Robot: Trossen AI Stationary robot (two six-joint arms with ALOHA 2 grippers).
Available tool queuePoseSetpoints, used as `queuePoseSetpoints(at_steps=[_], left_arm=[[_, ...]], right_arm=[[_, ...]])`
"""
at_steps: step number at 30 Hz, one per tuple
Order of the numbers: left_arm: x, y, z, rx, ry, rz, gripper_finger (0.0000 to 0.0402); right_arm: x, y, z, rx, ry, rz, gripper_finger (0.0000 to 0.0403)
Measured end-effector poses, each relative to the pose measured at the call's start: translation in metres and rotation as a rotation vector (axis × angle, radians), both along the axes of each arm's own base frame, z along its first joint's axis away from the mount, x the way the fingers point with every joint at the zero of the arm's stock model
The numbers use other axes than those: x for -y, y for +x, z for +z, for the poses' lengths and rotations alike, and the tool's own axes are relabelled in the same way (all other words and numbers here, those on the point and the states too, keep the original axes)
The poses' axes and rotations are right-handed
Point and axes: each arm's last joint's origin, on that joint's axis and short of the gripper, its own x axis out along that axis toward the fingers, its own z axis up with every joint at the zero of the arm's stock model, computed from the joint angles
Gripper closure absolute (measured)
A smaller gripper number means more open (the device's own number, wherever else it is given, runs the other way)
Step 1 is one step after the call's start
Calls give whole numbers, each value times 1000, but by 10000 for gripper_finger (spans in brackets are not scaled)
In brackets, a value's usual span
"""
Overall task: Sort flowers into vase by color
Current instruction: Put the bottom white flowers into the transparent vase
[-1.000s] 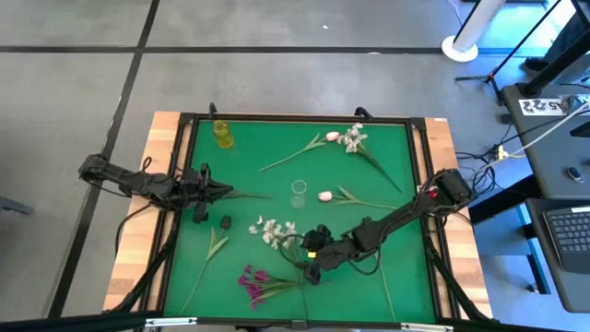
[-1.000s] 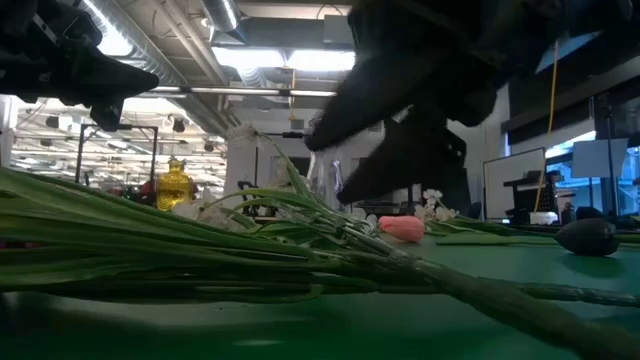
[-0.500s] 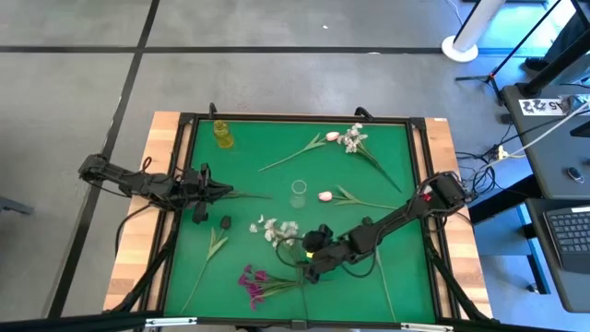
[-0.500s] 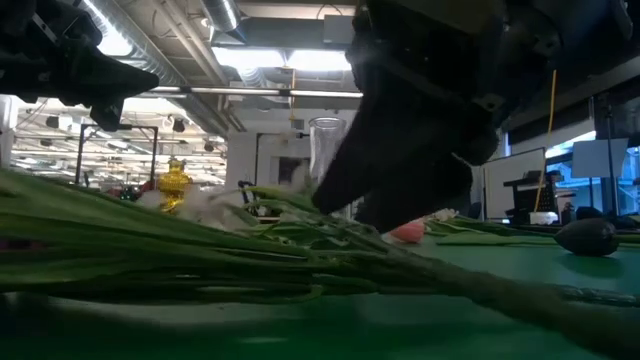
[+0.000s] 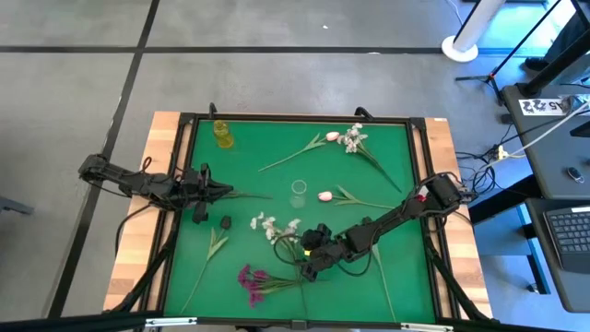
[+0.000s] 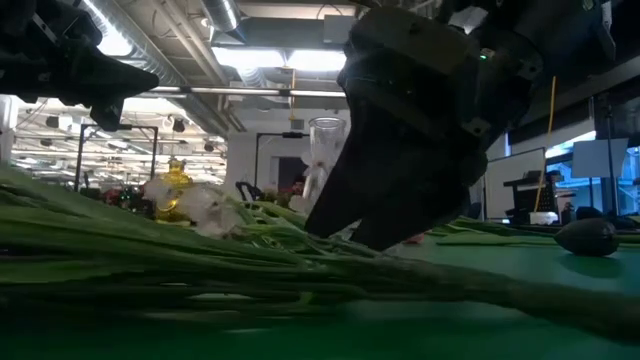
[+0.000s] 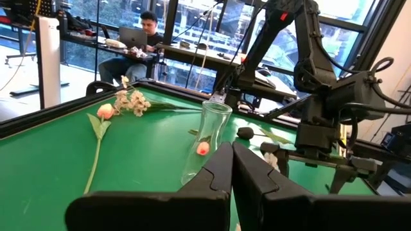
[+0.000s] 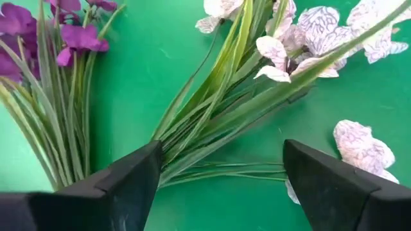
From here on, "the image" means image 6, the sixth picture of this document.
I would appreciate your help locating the whiteboard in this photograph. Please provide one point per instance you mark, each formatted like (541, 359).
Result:
(515, 185)

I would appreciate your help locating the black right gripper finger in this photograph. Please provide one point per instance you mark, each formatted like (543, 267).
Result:
(345, 180)
(420, 195)

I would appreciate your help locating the purple flower bunch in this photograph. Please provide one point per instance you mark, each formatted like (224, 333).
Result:
(587, 237)
(150, 260)

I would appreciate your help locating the white tub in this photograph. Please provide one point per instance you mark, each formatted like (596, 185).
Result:
(544, 218)

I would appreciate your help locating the clear glass vase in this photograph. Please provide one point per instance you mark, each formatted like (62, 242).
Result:
(327, 135)

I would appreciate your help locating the ceiling light tube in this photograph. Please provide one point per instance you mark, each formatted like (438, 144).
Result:
(240, 91)

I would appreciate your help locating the white monitor panel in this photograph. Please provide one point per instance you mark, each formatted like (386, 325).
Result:
(600, 157)

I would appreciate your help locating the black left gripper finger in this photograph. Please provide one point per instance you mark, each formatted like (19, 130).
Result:
(112, 115)
(115, 80)

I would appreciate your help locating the black equipment cart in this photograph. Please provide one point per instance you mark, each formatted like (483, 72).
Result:
(530, 195)

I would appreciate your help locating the yellow glass vase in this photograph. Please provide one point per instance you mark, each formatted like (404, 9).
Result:
(175, 182)

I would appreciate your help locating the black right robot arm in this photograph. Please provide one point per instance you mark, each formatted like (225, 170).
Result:
(550, 30)

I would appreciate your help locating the black metal gantry frame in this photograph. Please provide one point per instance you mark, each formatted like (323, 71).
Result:
(79, 155)
(257, 160)

